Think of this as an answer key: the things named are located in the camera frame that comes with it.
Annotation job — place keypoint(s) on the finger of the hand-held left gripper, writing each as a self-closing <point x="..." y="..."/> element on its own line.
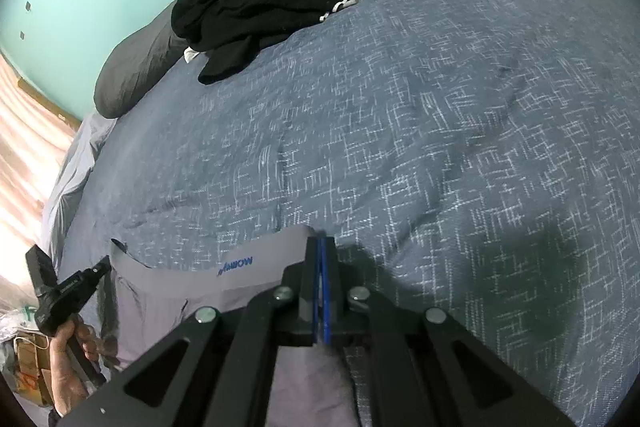
<point x="100" y="268"/>

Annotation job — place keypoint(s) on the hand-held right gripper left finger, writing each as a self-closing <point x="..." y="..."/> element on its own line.
<point x="312" y="307"/>

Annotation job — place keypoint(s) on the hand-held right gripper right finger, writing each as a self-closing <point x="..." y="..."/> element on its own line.
<point x="326" y="297"/>

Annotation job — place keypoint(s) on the grey underwear with blue print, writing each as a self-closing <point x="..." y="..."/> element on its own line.
<point x="165" y="307"/>

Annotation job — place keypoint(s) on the pile of black clothes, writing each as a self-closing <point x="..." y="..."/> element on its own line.
<point x="250" y="2"/>

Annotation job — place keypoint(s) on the person's left hand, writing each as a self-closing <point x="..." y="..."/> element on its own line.
<point x="67" y="372"/>

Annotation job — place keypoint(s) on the white plastic bag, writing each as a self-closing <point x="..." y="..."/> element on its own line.
<point x="15" y="324"/>

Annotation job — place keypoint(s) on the cardboard box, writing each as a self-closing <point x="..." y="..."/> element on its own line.
<point x="30" y="367"/>

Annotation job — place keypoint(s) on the light grey bed sheet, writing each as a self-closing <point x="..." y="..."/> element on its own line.
<point x="75" y="167"/>

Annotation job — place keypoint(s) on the pink curtain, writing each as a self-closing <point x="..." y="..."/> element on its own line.
<point x="25" y="167"/>

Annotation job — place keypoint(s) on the dark grey pillow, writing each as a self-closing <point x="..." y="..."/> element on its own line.
<point x="135" y="72"/>

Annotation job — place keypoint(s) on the blue patterned blanket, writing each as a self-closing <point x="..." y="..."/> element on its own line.
<point x="425" y="107"/>

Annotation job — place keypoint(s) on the white cloth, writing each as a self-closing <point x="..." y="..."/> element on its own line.
<point x="192" y="55"/>

